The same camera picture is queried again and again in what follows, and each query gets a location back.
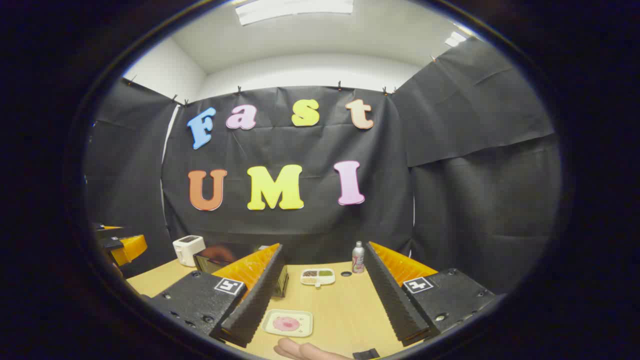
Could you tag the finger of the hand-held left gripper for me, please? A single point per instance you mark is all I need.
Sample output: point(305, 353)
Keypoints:
point(110, 233)
point(130, 247)

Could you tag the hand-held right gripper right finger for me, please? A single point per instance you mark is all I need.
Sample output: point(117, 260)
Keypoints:
point(395, 300)

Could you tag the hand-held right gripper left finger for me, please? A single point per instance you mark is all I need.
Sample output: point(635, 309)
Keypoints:
point(252, 300)

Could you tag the cream square plate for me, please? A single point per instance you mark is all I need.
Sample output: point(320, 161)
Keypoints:
point(280, 314)

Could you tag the pink ham slice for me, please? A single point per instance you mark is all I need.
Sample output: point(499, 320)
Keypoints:
point(286, 324)

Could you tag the black electric oven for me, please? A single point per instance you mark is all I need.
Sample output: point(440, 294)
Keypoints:
point(212, 257)

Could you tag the pink and white bottle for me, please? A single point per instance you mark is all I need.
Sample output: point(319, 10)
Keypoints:
point(358, 259)

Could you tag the white toaster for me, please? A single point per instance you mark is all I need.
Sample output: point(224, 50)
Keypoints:
point(187, 248)

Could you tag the white divided dish with grains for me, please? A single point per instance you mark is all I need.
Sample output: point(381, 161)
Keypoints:
point(318, 276)

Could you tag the small ceiling light panel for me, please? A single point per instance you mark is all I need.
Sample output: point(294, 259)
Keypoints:
point(455, 39)

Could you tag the long ceiling light panel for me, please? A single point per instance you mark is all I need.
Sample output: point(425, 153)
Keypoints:
point(295, 9)

